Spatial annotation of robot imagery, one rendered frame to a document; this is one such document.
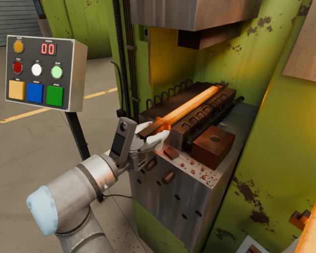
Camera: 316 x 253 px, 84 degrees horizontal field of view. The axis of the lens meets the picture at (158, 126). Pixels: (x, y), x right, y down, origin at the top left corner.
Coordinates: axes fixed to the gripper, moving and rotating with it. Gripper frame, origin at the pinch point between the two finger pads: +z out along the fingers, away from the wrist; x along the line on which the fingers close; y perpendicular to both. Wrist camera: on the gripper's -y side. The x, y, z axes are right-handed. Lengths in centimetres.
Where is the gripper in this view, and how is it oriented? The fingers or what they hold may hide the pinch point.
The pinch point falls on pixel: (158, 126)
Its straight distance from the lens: 55.4
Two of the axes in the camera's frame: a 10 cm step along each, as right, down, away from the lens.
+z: 6.6, -4.4, 6.0
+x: 7.5, 3.9, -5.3
